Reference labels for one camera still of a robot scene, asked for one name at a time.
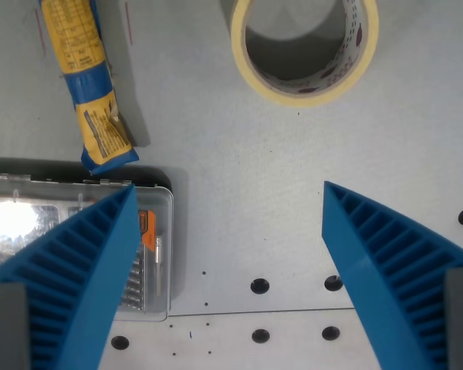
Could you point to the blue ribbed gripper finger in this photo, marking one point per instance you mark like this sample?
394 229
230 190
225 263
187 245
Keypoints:
81 277
386 270

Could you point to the yellow and blue snack bag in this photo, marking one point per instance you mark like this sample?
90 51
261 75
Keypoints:
86 81

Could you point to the clear plastic screwdriver bit case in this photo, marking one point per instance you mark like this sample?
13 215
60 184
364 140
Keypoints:
154 250

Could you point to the cream masking tape roll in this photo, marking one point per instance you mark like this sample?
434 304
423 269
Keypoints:
355 73

